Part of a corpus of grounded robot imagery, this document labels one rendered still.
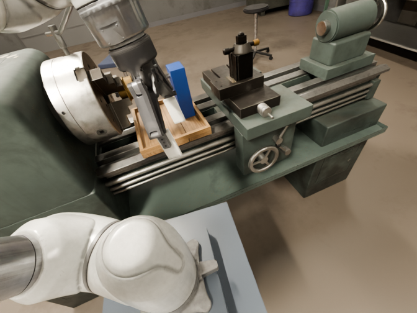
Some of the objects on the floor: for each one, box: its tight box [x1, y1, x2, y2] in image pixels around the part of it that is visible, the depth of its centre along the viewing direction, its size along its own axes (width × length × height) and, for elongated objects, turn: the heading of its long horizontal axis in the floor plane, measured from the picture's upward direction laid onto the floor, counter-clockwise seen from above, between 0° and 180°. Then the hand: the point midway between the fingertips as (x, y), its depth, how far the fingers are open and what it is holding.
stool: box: [243, 3, 273, 60], centre depth 325 cm, size 61×58×73 cm
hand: (176, 133), depth 47 cm, fingers open, 13 cm apart
